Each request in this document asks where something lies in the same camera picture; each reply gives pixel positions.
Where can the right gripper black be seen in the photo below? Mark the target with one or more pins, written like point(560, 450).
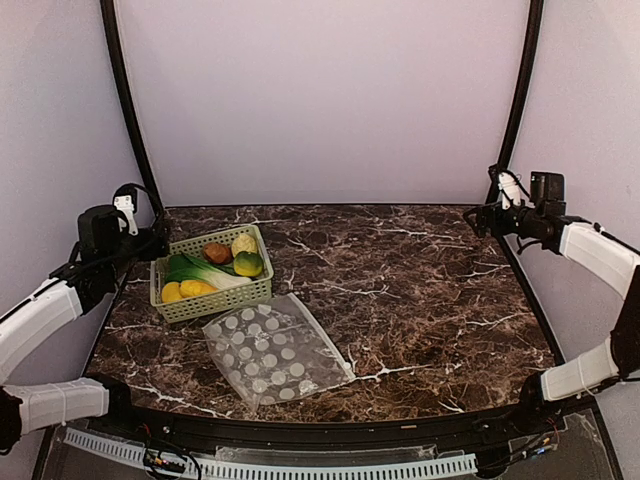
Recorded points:
point(494, 209)

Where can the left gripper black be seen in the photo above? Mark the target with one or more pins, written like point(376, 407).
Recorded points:
point(151, 251)

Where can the bok choy toy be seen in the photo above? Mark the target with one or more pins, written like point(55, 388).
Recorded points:
point(186, 267)

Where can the green plastic basket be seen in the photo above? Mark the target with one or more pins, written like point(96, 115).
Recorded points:
point(190, 308)

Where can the clear polka dot zip bag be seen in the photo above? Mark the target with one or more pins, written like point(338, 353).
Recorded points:
point(275, 351)

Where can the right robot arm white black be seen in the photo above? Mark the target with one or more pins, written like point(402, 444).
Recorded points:
point(611, 262)

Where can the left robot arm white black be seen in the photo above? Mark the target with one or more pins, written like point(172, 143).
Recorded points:
point(99, 258)

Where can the yellow lemon toy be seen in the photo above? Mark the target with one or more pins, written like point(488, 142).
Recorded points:
point(195, 288)

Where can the brown bun toy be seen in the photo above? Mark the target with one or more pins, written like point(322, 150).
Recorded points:
point(217, 253)

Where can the cream cauliflower toy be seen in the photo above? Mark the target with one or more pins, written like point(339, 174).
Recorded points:
point(244, 243)

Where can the green yellow pepper toy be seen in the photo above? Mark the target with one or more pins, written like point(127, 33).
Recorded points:
point(248, 264)

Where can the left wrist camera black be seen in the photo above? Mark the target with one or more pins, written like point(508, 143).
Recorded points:
point(99, 232)

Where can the left black frame post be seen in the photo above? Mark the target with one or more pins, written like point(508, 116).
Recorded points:
point(128, 110)

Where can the black frame post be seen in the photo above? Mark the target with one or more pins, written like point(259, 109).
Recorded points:
point(128, 110)
point(525, 71)

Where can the black front rail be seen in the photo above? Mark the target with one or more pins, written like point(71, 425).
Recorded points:
point(484, 429)

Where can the right black frame post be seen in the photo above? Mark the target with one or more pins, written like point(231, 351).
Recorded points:
point(525, 71)

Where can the white slotted cable duct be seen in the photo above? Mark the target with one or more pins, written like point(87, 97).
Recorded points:
point(262, 464)

